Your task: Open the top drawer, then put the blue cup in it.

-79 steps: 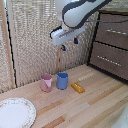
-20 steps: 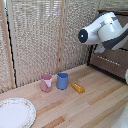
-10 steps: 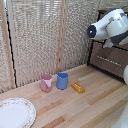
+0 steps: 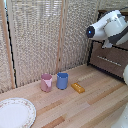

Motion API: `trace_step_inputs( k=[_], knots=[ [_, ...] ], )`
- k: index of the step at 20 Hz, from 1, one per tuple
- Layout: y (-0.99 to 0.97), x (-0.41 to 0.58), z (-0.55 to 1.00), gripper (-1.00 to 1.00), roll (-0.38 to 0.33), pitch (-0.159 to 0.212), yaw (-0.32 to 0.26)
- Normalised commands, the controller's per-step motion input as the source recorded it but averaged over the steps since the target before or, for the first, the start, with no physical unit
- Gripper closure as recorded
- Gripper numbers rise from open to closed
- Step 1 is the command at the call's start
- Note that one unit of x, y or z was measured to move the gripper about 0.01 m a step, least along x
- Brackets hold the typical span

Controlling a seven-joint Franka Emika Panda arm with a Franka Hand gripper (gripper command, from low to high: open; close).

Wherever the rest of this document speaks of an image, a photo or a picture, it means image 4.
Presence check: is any blue ceramic cup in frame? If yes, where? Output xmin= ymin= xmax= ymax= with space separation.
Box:
xmin=55 ymin=72 xmax=69 ymax=91

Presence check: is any pink ceramic cup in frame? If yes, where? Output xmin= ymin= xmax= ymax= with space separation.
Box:
xmin=39 ymin=73 xmax=54 ymax=93

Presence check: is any dark brown drawer cabinet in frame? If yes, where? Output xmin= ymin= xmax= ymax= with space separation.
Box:
xmin=87 ymin=9 xmax=128 ymax=81

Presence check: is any orange rectangular block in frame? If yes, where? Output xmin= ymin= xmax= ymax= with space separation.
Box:
xmin=70 ymin=82 xmax=86 ymax=94

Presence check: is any white floral-rim plate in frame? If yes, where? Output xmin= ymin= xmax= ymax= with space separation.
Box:
xmin=0 ymin=97 xmax=37 ymax=128

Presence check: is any silver long drawer handle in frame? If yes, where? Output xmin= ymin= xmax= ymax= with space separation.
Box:
xmin=96 ymin=54 xmax=123 ymax=67

